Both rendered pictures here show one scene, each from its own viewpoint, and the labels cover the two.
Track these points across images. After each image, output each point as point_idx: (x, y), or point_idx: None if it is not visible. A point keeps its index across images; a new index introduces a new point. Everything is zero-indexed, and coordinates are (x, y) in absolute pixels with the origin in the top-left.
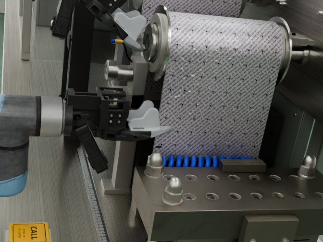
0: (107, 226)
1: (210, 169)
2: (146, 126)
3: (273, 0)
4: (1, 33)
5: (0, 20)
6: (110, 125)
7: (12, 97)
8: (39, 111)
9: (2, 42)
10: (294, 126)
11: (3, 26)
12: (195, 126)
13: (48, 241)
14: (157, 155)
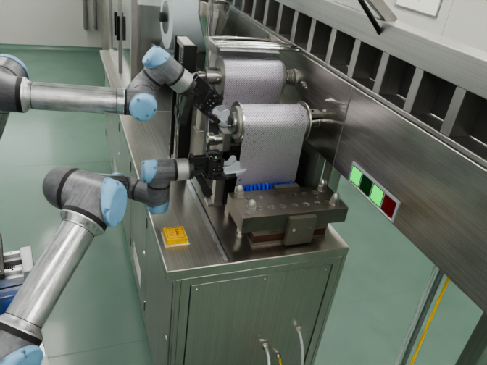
0: (214, 225)
1: (268, 190)
2: (232, 170)
3: (300, 83)
4: (82, 66)
5: (79, 53)
6: (214, 171)
7: (161, 161)
8: (176, 168)
9: (85, 74)
10: (314, 161)
11: (82, 59)
12: (259, 167)
13: (186, 236)
14: (240, 186)
